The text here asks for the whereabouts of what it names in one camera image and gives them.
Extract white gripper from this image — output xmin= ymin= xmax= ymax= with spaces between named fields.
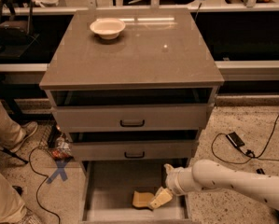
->
xmin=147 ymin=163 xmax=194 ymax=210

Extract yellow sponge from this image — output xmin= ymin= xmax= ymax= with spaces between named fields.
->
xmin=133 ymin=191 xmax=154 ymax=208

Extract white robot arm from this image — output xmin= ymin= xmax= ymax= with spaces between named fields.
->
xmin=147 ymin=160 xmax=279 ymax=211

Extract middle grey drawer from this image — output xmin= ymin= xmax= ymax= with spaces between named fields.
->
xmin=70 ymin=140 xmax=199 ymax=161

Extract grey drawer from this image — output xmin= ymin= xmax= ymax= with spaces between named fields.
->
xmin=52 ymin=105 xmax=213 ymax=133
xmin=78 ymin=160 xmax=192 ymax=224
xmin=70 ymin=140 xmax=199 ymax=161

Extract bottom grey drawer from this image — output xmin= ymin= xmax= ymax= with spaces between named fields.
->
xmin=78 ymin=160 xmax=192 ymax=224

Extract top grey drawer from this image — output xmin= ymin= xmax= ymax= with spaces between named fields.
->
xmin=52 ymin=105 xmax=213 ymax=133

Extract grey drawer cabinet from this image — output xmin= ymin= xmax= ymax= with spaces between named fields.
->
xmin=39 ymin=7 xmax=225 ymax=224

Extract black power adapter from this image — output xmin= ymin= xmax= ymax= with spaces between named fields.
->
xmin=226 ymin=132 xmax=244 ymax=148

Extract black pole on floor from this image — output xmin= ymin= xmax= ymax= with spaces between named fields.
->
xmin=257 ymin=168 xmax=265 ymax=175

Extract blue tape cross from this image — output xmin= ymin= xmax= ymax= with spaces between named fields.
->
xmin=46 ymin=158 xmax=71 ymax=184

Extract plastic bottle on floor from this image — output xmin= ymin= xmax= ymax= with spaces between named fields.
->
xmin=50 ymin=137 xmax=72 ymax=160

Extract grey sneaker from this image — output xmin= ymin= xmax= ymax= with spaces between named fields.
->
xmin=10 ymin=121 xmax=38 ymax=152

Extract person leg beige trousers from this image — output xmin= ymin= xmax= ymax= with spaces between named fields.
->
xmin=0 ymin=102 xmax=17 ymax=149

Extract white bowl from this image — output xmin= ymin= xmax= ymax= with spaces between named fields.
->
xmin=90 ymin=18 xmax=126 ymax=40

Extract black chair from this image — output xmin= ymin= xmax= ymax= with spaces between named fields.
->
xmin=0 ymin=0 xmax=36 ymax=59

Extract black cable right floor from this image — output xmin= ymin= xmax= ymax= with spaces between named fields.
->
xmin=210 ymin=98 xmax=279 ymax=165

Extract black cable floor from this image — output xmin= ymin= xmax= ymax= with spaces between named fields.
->
xmin=210 ymin=98 xmax=279 ymax=165
xmin=27 ymin=145 xmax=63 ymax=224

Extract black cable left floor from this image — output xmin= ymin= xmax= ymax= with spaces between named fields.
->
xmin=27 ymin=145 xmax=63 ymax=224

